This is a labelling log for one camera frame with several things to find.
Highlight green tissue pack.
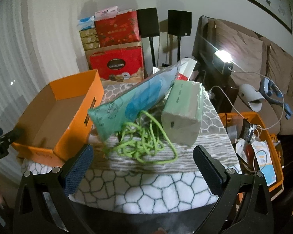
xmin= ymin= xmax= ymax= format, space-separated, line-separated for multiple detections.
xmin=161 ymin=80 xmax=204 ymax=146

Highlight grey white patterned blanket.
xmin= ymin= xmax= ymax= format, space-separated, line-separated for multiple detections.
xmin=21 ymin=81 xmax=242 ymax=215

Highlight orange storage crate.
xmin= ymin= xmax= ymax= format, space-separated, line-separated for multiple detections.
xmin=219 ymin=112 xmax=284 ymax=199

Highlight pink white box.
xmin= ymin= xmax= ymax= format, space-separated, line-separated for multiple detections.
xmin=94 ymin=6 xmax=118 ymax=21

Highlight brown sofa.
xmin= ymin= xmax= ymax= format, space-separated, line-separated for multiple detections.
xmin=204 ymin=19 xmax=293 ymax=135

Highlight medical mask pack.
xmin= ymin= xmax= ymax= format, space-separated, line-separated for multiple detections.
xmin=88 ymin=58 xmax=197 ymax=142

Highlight orange cardboard box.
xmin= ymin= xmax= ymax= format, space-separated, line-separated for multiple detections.
xmin=12 ymin=70 xmax=104 ymax=167

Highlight blue neck massager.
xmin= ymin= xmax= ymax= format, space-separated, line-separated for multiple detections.
xmin=259 ymin=77 xmax=293 ymax=120

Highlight blue tissue pack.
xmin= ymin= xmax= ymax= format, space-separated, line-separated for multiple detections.
xmin=77 ymin=16 xmax=95 ymax=31

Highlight red floral gift box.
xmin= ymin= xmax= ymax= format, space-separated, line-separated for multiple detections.
xmin=95 ymin=11 xmax=140 ymax=47

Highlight stacked gold boxes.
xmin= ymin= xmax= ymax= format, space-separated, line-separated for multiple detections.
xmin=79 ymin=28 xmax=100 ymax=51

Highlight green charging cable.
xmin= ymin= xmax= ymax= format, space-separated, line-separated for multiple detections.
xmin=104 ymin=110 xmax=178 ymax=165

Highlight white curtain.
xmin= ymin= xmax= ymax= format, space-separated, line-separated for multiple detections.
xmin=0 ymin=0 xmax=88 ymax=132

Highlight white cable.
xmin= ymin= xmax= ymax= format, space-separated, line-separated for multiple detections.
xmin=207 ymin=69 xmax=286 ymax=131

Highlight white blue packet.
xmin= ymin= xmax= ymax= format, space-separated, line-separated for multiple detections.
xmin=251 ymin=141 xmax=276 ymax=186

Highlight bright lamp box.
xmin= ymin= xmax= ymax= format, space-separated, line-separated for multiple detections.
xmin=212 ymin=50 xmax=233 ymax=76

